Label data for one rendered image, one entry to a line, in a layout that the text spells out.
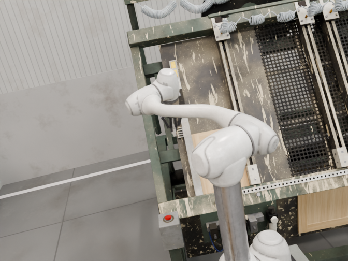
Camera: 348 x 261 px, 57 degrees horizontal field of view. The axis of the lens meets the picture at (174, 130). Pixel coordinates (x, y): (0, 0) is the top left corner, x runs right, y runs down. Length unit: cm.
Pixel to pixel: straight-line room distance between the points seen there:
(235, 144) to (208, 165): 12
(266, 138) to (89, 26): 359
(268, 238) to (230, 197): 40
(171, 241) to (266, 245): 68
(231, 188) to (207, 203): 99
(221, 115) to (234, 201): 33
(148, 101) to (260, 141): 56
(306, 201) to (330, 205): 21
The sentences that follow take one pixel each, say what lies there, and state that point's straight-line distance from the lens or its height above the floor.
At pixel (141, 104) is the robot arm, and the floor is 169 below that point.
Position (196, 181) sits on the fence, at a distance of 211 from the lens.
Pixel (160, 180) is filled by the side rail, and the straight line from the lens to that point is 211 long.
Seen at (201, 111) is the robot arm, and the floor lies 166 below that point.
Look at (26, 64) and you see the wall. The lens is 462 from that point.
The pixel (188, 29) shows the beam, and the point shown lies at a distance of 232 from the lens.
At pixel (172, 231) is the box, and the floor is 89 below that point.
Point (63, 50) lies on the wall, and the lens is 451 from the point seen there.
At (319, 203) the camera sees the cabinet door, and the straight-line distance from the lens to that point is 269.
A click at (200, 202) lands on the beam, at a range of 211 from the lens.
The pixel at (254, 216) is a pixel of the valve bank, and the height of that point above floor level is 76.
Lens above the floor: 213
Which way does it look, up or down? 23 degrees down
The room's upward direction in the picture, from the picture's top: 11 degrees counter-clockwise
